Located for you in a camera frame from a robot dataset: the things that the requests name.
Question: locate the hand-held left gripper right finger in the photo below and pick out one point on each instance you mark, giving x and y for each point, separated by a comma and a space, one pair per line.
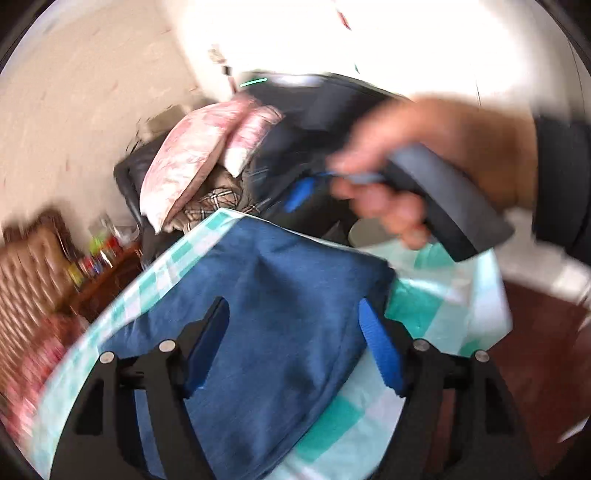
381, 346

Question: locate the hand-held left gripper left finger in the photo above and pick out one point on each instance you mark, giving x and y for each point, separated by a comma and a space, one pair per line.
203, 350

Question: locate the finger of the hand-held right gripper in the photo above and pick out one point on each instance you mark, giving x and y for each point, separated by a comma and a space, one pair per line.
300, 194

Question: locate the blue denim pants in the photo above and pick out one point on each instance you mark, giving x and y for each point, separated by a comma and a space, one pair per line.
286, 323

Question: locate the person's right hand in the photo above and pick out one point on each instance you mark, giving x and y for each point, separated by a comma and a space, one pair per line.
471, 138

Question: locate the small pink pillow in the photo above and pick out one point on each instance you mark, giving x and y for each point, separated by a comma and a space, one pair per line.
249, 134

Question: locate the green white checkered tablecloth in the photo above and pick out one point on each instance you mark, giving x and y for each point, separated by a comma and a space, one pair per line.
443, 295

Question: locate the beige plaid quilt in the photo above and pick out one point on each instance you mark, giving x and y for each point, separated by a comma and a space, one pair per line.
217, 198

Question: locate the dark wooden nightstand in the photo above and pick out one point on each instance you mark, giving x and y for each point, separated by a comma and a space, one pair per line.
106, 286

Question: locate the large pink pillow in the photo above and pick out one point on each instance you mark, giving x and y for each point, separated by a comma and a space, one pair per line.
184, 157

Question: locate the clutter of small colourful items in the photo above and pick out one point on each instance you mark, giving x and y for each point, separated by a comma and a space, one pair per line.
97, 258

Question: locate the red floral bedding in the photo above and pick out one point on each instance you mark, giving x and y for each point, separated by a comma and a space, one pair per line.
37, 364

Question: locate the black leather armchair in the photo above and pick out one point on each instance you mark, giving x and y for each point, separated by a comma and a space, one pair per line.
131, 180

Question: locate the brown tufted headboard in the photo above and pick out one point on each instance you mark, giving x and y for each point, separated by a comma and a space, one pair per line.
32, 277

